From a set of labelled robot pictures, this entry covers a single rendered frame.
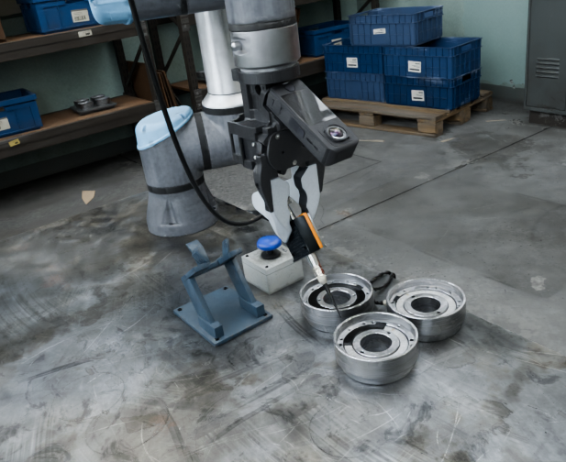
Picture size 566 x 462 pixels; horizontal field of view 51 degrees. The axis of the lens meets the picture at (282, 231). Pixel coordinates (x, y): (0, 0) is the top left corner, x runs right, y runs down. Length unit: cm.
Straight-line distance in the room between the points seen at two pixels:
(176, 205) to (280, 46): 60
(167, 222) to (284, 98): 60
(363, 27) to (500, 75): 120
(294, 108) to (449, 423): 38
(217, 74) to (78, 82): 365
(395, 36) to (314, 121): 394
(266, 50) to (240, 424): 42
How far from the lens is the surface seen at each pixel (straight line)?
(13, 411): 87
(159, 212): 121
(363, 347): 79
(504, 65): 517
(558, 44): 434
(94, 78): 481
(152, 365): 85
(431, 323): 80
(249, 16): 66
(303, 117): 65
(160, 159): 117
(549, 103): 443
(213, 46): 115
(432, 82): 445
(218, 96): 117
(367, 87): 483
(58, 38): 410
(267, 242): 95
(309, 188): 74
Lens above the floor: 128
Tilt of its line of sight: 25 degrees down
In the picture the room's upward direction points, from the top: 8 degrees counter-clockwise
